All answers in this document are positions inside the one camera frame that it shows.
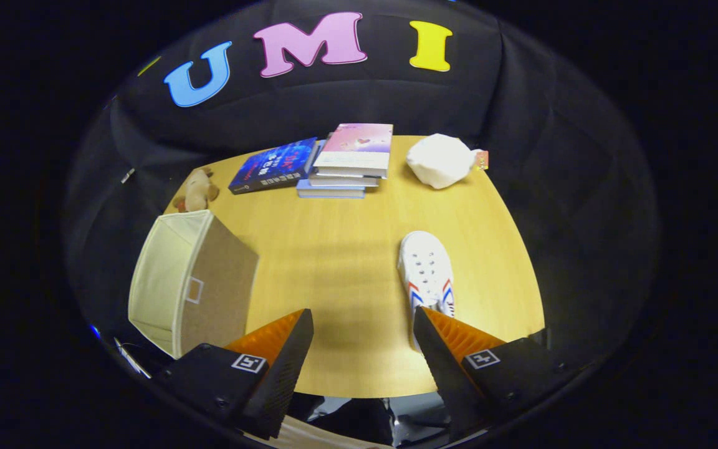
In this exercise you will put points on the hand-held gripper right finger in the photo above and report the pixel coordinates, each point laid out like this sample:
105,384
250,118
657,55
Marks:
443,374

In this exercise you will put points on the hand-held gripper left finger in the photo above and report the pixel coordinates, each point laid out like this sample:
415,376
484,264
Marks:
278,374

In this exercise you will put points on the beige fabric storage box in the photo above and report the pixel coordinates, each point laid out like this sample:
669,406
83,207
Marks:
215,280

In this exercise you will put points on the white canvas shoe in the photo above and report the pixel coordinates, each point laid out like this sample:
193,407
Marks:
424,262

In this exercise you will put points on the white cover book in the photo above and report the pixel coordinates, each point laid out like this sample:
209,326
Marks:
340,181

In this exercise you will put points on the brown plush toy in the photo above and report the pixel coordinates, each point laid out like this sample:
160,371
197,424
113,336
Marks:
198,187

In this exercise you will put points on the dark blue book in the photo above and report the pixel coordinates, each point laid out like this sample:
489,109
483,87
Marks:
275,165

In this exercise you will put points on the white plush toy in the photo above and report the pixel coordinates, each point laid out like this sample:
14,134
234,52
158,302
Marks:
440,159

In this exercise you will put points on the pink cover book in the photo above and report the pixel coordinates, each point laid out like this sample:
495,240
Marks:
359,143

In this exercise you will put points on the small white clip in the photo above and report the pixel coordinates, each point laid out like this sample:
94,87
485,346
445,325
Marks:
128,176

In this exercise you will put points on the black backdrop cloth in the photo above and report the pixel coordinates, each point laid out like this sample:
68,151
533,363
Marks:
334,100

